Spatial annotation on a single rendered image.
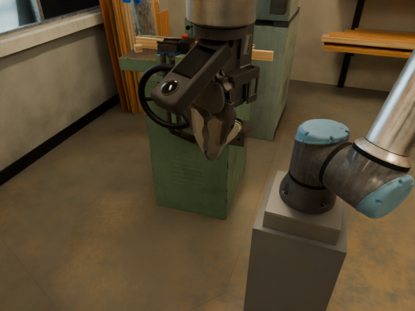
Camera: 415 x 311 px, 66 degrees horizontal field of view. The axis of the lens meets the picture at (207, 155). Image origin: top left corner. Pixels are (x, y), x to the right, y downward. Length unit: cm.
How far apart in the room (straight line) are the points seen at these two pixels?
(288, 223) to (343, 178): 26
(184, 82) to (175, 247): 145
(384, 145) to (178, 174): 116
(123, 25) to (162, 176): 147
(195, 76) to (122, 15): 250
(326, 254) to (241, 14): 88
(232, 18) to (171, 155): 138
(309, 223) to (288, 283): 30
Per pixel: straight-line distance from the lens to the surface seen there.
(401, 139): 91
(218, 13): 41
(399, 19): 382
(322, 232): 110
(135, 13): 237
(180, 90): 39
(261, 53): 155
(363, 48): 337
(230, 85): 45
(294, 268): 123
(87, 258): 184
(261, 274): 129
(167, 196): 194
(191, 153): 169
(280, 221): 110
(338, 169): 95
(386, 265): 193
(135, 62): 159
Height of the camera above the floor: 136
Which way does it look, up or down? 34 degrees down
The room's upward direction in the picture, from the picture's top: straight up
